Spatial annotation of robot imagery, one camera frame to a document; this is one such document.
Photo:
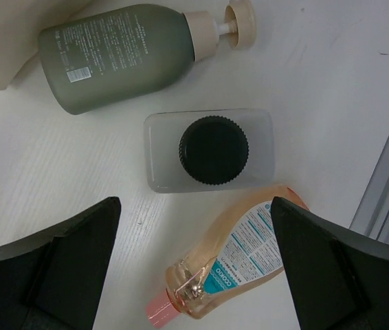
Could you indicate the orange bottle pink cap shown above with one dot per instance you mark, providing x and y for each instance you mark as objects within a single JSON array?
[{"x": 238, "y": 252}]

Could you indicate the cream canvas tote bag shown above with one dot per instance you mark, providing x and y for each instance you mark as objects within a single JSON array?
[{"x": 20, "y": 24}]

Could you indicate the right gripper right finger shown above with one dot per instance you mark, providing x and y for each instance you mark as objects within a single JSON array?
[{"x": 338, "y": 279}]

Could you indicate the clear bottle black cap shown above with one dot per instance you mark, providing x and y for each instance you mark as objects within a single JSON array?
[{"x": 197, "y": 151}]

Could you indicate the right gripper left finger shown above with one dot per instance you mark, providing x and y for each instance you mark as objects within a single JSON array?
[{"x": 53, "y": 279}]

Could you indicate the grey-green pump bottle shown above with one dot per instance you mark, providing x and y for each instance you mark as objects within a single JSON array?
[{"x": 133, "y": 51}]

